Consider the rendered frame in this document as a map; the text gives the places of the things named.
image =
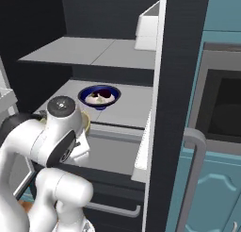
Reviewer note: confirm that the dark purple eggplant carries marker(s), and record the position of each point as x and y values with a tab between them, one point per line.
105	93

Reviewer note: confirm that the black freezer drawer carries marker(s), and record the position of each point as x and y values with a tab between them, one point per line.
116	191

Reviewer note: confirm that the black fridge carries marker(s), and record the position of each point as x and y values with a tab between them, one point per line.
94	9

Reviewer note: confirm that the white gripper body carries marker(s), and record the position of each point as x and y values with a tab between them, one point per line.
83	147

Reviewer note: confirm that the fridge door with grey bin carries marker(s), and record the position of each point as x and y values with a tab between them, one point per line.
7	99

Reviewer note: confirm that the grey fridge shelf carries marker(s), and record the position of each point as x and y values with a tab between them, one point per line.
135	107
113	154
88	53

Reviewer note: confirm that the teal cupboards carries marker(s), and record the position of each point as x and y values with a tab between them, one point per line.
216	191

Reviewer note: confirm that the white garlic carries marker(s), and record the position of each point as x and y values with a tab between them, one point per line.
94	99

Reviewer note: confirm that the yellow bowl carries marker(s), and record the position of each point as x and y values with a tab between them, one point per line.
86	121

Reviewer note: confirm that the blue bowl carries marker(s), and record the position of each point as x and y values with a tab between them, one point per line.
100	106

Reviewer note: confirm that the grey built-in oven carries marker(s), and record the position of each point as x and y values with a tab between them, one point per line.
219	100

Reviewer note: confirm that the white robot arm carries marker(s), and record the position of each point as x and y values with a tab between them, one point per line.
22	147

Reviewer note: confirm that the white door bin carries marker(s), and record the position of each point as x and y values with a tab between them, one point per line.
143	154
147	28

